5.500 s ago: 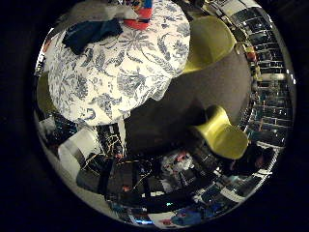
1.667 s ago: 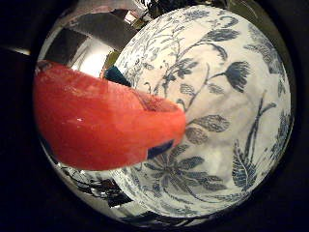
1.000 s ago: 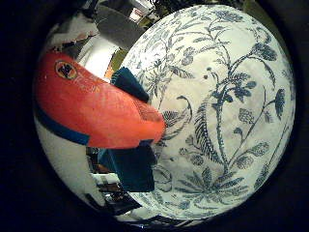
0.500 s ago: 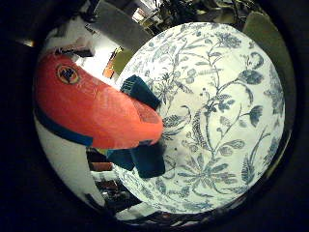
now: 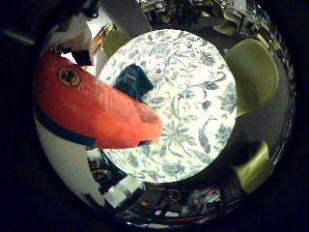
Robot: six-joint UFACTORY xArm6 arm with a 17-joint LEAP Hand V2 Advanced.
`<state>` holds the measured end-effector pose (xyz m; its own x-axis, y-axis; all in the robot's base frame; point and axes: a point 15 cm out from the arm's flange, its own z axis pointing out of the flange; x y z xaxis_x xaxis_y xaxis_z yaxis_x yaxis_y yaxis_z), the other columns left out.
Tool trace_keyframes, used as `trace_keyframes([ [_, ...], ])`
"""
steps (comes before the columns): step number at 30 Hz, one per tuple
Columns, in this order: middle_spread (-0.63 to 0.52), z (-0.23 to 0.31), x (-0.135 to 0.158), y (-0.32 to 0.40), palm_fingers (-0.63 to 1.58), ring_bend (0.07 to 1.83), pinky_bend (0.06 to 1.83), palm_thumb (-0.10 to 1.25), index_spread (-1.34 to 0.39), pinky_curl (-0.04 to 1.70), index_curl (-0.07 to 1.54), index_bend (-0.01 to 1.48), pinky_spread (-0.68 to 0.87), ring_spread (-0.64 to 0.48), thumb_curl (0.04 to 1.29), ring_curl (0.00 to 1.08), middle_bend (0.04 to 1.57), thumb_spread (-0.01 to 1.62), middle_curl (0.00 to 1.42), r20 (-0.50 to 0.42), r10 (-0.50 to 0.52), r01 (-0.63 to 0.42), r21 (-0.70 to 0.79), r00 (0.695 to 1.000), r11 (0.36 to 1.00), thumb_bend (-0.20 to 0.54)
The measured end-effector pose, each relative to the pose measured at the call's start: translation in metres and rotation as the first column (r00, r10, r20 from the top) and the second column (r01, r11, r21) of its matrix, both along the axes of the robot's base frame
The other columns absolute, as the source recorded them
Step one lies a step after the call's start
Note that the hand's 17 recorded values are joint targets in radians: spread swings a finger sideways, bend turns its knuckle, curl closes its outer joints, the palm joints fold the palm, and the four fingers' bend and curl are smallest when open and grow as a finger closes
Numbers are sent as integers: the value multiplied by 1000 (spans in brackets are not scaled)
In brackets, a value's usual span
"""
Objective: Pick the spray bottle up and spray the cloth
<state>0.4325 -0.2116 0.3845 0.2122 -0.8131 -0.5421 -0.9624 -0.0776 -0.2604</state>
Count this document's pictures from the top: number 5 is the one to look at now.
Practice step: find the teal cloth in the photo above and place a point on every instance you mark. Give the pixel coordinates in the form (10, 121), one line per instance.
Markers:
(132, 80)

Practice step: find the yellow-green chair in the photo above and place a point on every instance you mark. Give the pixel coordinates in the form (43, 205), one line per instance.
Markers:
(254, 169)
(254, 74)
(115, 41)

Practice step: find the blue floral white tablecloth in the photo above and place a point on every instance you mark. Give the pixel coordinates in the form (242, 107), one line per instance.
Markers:
(186, 106)

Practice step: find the long orange wall board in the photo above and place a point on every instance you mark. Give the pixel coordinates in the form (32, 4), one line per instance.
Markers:
(100, 36)

